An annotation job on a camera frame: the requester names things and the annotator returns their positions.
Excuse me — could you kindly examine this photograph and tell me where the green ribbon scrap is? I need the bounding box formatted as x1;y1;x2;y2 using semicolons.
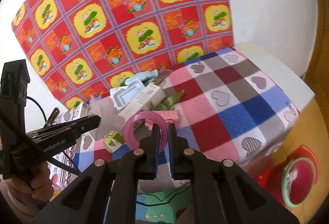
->
155;90;185;111

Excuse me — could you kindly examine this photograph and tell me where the red bin with green rim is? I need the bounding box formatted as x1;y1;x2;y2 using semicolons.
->
255;145;320;208

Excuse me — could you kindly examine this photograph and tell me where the metal spring clip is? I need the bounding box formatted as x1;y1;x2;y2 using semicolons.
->
44;108;60;128

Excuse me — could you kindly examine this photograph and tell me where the red floral patterned sheet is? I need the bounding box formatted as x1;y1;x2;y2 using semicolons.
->
12;0;233;109

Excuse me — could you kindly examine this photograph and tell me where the black cable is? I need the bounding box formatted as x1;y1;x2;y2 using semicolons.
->
25;95;80;177

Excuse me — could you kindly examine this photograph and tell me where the white plastic blister tray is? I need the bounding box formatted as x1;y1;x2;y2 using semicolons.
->
110;79;145;110

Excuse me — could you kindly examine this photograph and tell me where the person's left hand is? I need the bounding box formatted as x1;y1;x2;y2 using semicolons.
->
5;161;54;202

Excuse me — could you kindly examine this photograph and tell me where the long white carton box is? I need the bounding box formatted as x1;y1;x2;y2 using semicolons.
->
118;84;166;120

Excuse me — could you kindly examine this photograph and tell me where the pink plastic ring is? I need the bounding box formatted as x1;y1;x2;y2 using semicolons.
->
123;110;168;150

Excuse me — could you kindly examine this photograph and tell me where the white tissue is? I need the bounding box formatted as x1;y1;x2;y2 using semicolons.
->
88;97;125;141

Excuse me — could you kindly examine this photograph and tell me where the white green small cup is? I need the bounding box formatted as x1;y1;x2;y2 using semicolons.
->
103;131;125;153

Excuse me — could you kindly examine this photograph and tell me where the white bed frame edge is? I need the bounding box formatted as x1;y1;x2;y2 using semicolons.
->
234;42;315;112

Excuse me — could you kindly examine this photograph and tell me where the light blue paper scrap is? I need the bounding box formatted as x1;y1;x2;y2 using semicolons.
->
125;69;158;85

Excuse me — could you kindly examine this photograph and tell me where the plaid heart bed blanket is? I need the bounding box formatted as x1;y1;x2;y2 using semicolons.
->
47;46;300;188

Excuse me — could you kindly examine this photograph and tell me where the pink perforated plastic piece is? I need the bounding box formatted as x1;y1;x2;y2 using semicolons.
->
144;110;180;130

